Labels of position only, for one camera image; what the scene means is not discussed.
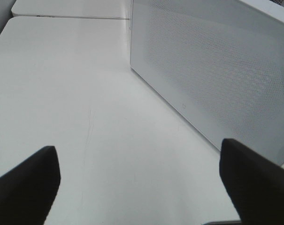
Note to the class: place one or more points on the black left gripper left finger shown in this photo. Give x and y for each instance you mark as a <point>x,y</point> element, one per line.
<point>27,191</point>

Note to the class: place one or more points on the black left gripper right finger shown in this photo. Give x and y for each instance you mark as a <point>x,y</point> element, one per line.
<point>254,184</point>

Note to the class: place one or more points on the white microwave door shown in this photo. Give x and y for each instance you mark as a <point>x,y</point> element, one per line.
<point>219,63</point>

